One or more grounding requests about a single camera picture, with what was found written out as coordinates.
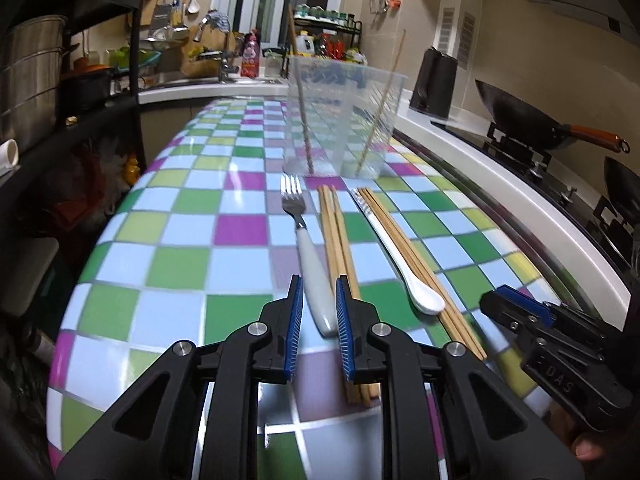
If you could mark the black shelf rack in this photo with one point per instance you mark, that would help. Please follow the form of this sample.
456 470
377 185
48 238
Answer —
138 60

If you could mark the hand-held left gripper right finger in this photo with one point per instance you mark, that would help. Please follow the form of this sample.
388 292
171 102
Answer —
344 330

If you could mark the steel stock pot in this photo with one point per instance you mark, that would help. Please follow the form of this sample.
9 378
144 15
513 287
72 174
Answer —
30 75

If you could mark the black electric kettle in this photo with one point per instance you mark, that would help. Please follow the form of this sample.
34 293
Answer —
435 85

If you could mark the glass jar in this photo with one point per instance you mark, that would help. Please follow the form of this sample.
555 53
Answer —
272 66

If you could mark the row of spice jars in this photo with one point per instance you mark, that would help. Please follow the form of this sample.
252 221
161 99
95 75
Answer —
325 12

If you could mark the wooden cutting board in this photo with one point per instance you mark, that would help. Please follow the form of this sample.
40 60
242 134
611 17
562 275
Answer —
192 57

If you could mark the metal grater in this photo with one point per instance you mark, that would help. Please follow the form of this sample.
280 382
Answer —
160 16

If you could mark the black clay pot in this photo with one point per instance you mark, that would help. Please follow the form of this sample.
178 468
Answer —
85 85

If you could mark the yellow oil bottle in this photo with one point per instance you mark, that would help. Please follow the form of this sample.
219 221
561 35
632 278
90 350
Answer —
305 45

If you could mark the chrome faucet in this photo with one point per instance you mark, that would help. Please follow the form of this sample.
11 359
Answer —
227 57

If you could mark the clear plastic cup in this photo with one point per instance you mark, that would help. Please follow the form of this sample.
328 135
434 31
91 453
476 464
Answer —
345 125

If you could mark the red label sauce bottle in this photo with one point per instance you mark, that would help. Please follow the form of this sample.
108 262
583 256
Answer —
339 47
326 46

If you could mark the blue white cloth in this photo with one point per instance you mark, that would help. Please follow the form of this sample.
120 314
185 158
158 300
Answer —
220 21

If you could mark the wall vent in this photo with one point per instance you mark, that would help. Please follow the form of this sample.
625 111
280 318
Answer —
469 40
447 32

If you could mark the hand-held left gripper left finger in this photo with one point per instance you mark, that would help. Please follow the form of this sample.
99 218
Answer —
295 330

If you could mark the white ladle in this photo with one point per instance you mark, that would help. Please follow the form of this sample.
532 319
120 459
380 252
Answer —
193 2

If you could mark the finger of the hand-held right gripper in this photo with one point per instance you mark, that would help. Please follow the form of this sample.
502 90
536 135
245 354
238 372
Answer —
585 330
505 310

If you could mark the checkered table cover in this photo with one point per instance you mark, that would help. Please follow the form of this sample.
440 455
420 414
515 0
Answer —
175 220

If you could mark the red dish soap bottle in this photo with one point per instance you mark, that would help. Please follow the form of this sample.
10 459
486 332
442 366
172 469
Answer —
250 57

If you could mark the black spice rack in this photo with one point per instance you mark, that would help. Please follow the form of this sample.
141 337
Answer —
359 25

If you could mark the black gas stove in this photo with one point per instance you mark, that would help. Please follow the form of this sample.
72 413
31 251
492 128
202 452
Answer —
585 220

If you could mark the green plastic basin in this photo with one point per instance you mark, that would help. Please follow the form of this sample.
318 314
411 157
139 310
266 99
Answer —
132 57

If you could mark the white ceramic spoon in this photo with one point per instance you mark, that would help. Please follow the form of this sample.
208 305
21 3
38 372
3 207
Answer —
427 300

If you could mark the person's right hand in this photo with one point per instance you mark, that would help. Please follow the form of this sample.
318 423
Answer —
587 447

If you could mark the metal stove knob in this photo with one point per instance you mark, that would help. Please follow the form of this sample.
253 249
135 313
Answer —
540 172
567 196

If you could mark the wooden chopstick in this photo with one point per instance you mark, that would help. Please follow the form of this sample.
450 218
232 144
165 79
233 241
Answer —
339 230
380 105
334 230
345 230
414 265
421 265
328 230

